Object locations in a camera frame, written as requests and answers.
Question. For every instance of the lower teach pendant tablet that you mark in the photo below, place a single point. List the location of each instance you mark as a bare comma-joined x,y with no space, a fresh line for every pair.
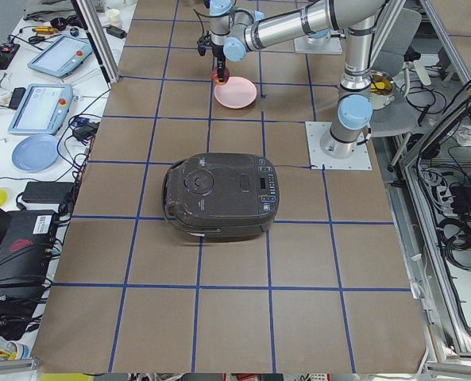
42,109

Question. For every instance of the dark grey rice cooker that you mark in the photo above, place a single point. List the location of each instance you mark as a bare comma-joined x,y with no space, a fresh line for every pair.
221,195

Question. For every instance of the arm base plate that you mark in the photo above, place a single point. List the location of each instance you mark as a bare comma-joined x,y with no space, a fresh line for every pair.
326,153
333,47

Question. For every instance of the red apple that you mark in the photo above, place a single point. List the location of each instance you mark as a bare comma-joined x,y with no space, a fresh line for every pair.
220,77

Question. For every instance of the upper teach pendant tablet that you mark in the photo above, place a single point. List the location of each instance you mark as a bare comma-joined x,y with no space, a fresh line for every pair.
62,57

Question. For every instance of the pink plate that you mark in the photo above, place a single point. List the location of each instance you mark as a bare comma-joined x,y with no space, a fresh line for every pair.
237,93

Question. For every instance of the black computer case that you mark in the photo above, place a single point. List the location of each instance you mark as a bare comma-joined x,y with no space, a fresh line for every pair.
26,240

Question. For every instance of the black power adapter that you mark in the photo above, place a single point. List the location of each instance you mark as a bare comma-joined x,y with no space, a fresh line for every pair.
47,192

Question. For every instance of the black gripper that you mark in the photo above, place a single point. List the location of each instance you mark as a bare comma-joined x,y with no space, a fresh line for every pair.
218,53

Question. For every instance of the white paper cup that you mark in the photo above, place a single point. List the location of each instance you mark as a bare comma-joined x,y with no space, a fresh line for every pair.
114,17

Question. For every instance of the aluminium frame post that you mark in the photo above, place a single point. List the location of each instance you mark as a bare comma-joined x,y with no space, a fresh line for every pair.
91,24

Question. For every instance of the blue plate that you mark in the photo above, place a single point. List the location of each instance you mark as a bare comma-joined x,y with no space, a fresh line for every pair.
35,153

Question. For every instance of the teach pendant tablet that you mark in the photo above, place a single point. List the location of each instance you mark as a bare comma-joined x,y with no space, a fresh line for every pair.
62,57
42,109

